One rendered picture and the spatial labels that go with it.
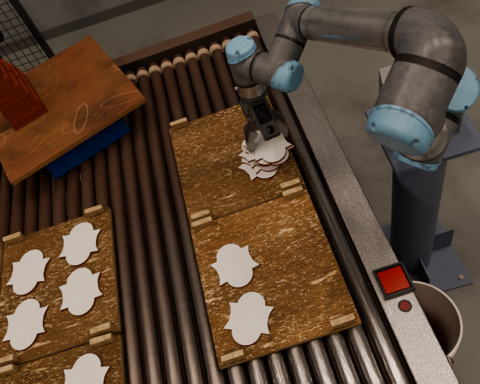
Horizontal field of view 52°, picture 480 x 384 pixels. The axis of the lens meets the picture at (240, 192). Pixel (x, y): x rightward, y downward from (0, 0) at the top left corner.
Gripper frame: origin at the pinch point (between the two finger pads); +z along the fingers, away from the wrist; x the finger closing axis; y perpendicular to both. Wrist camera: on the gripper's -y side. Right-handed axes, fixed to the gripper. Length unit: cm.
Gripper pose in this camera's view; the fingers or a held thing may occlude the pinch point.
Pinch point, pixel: (269, 145)
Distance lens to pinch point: 144.8
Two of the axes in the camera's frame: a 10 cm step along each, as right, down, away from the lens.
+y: -3.4, -7.2, 6.1
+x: -9.1, 4.1, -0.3
